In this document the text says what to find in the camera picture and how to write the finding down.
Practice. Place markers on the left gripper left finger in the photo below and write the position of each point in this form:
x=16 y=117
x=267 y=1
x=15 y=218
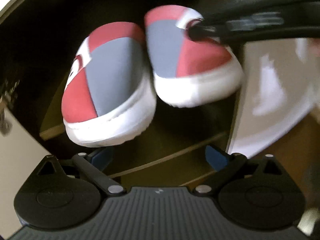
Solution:
x=92 y=166

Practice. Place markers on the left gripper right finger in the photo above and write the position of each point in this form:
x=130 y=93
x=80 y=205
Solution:
x=226 y=166

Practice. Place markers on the metal door hinge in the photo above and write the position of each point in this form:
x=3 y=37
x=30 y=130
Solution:
x=8 y=96

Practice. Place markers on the red grey slipper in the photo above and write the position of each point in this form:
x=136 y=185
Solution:
x=188 y=73
x=109 y=96

